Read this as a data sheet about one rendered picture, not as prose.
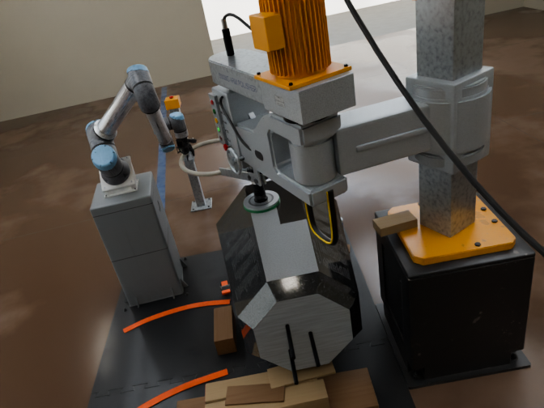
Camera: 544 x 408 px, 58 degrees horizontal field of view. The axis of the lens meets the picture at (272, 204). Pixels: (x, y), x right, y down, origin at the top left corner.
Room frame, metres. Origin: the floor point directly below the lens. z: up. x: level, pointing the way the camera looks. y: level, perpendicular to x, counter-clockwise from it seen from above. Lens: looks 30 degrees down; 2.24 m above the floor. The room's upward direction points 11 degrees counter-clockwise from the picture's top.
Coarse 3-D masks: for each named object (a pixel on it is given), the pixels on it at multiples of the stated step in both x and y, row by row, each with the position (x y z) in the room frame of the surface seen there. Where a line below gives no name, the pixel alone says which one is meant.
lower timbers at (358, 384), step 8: (360, 368) 1.80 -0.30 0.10; (328, 376) 1.79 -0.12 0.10; (336, 376) 1.78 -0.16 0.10; (344, 376) 1.77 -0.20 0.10; (352, 376) 1.76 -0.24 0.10; (360, 376) 1.75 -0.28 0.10; (368, 376) 1.74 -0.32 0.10; (328, 384) 1.74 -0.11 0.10; (336, 384) 1.73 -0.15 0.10; (344, 384) 1.72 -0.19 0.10; (352, 384) 1.71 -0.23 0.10; (360, 384) 1.70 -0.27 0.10; (368, 384) 1.69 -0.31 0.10; (328, 392) 1.69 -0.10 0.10; (336, 392) 1.68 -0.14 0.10; (344, 392) 1.67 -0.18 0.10; (352, 392) 1.66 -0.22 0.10; (360, 392) 1.65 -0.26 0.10; (368, 392) 1.64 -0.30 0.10; (184, 400) 1.82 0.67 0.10; (192, 400) 1.81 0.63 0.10; (200, 400) 1.80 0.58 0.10; (336, 400) 1.63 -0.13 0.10; (344, 400) 1.62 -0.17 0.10; (352, 400) 1.61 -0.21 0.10; (360, 400) 1.61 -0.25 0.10; (368, 400) 1.60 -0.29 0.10; (376, 400) 1.59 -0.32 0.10
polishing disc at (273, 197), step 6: (270, 192) 2.56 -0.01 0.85; (246, 198) 2.54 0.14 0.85; (252, 198) 2.53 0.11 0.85; (270, 198) 2.48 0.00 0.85; (276, 198) 2.47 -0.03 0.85; (246, 204) 2.47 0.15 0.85; (252, 204) 2.46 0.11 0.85; (258, 204) 2.45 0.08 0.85; (264, 204) 2.43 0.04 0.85; (270, 204) 2.42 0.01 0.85
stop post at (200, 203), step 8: (176, 96) 4.16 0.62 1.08; (168, 104) 4.09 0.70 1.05; (176, 104) 4.09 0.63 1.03; (184, 160) 4.11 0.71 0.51; (192, 168) 4.11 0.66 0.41; (192, 176) 4.11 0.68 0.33; (192, 184) 4.11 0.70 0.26; (200, 184) 4.16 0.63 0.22; (200, 192) 4.11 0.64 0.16; (200, 200) 4.11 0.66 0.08; (208, 200) 4.21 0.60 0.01; (192, 208) 4.11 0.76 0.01; (200, 208) 4.08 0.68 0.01; (208, 208) 4.05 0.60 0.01
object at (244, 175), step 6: (222, 168) 2.81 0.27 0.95; (246, 168) 2.74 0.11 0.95; (222, 174) 2.84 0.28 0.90; (228, 174) 2.73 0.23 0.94; (234, 174) 2.64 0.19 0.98; (240, 174) 2.54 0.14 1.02; (246, 174) 2.46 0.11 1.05; (252, 174) 2.39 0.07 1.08; (246, 180) 2.48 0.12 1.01; (252, 180) 2.40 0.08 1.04; (264, 180) 2.26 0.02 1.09
